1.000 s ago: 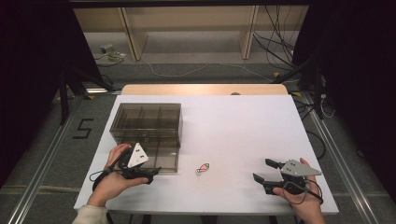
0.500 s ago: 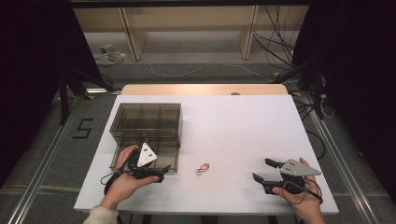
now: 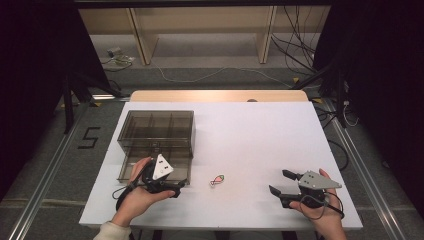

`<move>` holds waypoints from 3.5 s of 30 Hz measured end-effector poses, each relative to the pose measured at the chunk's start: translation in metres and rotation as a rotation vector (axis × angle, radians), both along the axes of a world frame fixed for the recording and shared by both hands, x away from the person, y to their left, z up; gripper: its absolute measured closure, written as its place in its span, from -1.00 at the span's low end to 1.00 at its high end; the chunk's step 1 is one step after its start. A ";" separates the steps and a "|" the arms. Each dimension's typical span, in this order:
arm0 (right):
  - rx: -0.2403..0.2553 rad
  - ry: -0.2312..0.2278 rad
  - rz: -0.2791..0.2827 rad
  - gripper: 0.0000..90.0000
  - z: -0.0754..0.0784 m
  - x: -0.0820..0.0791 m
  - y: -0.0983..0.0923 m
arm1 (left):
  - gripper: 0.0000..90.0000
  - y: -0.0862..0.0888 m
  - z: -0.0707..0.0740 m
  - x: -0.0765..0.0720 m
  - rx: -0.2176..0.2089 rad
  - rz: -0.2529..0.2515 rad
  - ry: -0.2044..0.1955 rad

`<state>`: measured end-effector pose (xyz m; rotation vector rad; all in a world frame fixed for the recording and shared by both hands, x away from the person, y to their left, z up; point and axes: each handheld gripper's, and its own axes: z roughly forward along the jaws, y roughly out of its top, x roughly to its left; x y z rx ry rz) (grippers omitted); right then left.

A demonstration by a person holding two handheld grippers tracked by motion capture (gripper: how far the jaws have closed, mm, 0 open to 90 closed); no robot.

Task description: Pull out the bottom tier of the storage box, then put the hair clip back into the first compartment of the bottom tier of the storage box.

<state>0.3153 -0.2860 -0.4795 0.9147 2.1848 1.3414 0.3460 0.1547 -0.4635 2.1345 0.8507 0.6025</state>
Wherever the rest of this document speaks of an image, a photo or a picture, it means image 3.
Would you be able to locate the person's left hand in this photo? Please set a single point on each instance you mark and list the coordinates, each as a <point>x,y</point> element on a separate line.
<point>136,203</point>

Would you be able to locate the black curtain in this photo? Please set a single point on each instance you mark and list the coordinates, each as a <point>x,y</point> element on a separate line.
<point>26,83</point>
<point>393,83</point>

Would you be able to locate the light wooden shelf unit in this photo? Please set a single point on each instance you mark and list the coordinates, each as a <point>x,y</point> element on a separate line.
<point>200,20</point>

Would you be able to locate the smoky transparent drawer cabinet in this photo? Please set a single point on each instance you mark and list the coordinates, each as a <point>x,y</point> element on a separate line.
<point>156,128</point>

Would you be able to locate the person's right hand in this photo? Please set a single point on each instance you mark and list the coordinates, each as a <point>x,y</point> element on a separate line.
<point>328,223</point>

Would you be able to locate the aluminium floor rail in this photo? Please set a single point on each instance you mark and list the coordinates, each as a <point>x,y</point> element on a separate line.
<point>363,173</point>
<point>50,170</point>

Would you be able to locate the black metal stand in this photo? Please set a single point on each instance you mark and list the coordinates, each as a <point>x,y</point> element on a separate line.
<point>340,100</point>
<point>68,106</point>

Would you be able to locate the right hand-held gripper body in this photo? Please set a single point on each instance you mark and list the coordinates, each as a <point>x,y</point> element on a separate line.
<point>315,180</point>

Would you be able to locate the grey power adapter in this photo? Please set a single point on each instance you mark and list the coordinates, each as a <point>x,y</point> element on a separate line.
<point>114,52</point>

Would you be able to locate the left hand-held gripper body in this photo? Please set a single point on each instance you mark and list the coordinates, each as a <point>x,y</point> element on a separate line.
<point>161,168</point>

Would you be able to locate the small pink fish-shaped piece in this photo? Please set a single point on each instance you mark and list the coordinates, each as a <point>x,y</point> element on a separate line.
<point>217,180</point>

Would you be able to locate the light wooden table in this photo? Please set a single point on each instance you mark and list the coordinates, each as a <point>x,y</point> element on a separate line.
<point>200,96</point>

